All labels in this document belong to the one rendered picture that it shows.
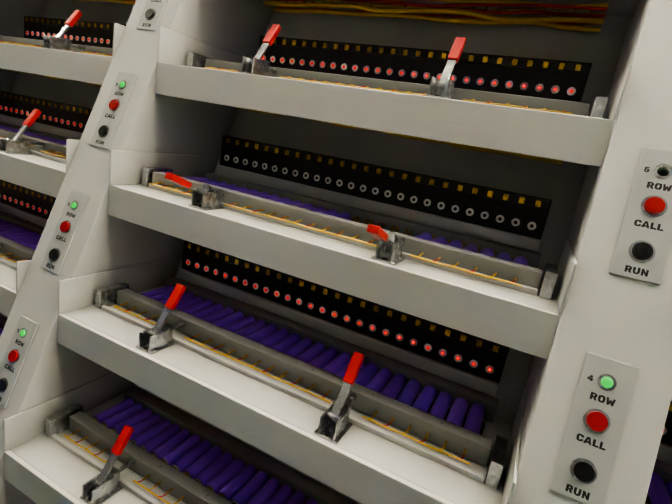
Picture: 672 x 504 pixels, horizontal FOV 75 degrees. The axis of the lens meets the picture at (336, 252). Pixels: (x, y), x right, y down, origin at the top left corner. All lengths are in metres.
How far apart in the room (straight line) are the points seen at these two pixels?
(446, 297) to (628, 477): 0.21
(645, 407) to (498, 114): 0.30
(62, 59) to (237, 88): 0.37
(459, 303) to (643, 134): 0.23
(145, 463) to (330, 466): 0.29
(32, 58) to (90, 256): 0.41
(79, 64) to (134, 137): 0.20
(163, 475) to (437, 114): 0.57
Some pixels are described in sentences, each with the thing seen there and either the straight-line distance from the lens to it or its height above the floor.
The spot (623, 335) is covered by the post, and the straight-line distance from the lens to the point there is 0.46.
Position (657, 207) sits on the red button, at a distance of 0.48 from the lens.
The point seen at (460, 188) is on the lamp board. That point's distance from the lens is 0.64.
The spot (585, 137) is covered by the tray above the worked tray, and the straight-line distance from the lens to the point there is 0.51.
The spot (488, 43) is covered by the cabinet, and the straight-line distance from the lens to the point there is 0.81.
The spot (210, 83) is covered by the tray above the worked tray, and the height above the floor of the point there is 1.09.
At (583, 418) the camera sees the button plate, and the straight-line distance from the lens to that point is 0.46.
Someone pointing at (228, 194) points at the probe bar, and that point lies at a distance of 0.64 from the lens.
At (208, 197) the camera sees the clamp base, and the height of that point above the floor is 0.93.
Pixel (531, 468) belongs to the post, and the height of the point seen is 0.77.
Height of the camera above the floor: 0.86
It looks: 5 degrees up
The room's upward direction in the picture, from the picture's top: 19 degrees clockwise
